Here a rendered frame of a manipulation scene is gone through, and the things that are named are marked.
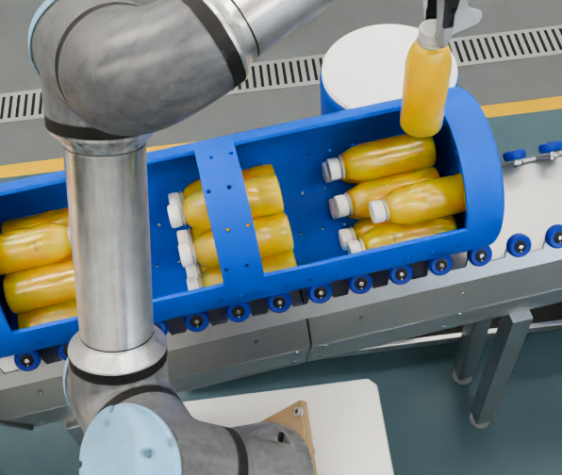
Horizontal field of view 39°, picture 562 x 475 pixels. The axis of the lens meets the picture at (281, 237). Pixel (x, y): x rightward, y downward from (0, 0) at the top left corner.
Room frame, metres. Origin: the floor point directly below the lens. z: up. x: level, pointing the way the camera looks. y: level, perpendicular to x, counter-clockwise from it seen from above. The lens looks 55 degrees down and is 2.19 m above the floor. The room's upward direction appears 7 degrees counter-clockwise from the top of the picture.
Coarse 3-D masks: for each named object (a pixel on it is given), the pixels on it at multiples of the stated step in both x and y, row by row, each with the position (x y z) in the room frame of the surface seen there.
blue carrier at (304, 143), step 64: (320, 128) 0.97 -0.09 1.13; (384, 128) 0.99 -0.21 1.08; (448, 128) 0.96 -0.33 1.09; (0, 192) 0.82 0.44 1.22; (64, 192) 0.91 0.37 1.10; (320, 192) 0.93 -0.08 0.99; (256, 256) 0.69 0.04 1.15; (320, 256) 0.81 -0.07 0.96; (384, 256) 0.70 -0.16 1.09; (0, 320) 0.63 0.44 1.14; (64, 320) 0.64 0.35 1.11
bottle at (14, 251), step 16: (48, 224) 0.79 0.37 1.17; (0, 240) 0.76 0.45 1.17; (16, 240) 0.76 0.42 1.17; (32, 240) 0.76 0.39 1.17; (48, 240) 0.76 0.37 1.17; (64, 240) 0.76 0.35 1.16; (0, 256) 0.74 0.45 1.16; (16, 256) 0.74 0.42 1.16; (32, 256) 0.74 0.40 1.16; (48, 256) 0.74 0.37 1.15; (64, 256) 0.75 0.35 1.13; (0, 272) 0.73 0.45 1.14
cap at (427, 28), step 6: (426, 24) 0.86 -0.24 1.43; (432, 24) 0.86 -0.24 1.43; (420, 30) 0.85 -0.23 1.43; (426, 30) 0.85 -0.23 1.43; (432, 30) 0.85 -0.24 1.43; (420, 36) 0.85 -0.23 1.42; (426, 36) 0.84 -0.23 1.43; (432, 36) 0.84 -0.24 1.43; (426, 42) 0.84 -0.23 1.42; (432, 42) 0.84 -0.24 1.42
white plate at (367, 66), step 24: (336, 48) 1.27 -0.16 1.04; (360, 48) 1.26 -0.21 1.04; (384, 48) 1.26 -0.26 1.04; (408, 48) 1.25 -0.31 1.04; (336, 72) 1.20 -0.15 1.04; (360, 72) 1.19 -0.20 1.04; (384, 72) 1.19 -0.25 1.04; (456, 72) 1.17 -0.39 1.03; (336, 96) 1.13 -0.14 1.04; (360, 96) 1.12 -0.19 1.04; (384, 96) 1.12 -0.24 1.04
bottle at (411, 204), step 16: (448, 176) 0.83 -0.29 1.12; (400, 192) 0.81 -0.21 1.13; (416, 192) 0.80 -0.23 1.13; (432, 192) 0.80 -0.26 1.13; (448, 192) 0.79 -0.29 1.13; (464, 192) 0.79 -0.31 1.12; (384, 208) 0.79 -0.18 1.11; (400, 208) 0.78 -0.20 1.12; (416, 208) 0.78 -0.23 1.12; (432, 208) 0.78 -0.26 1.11; (448, 208) 0.78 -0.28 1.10; (464, 208) 0.78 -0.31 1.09
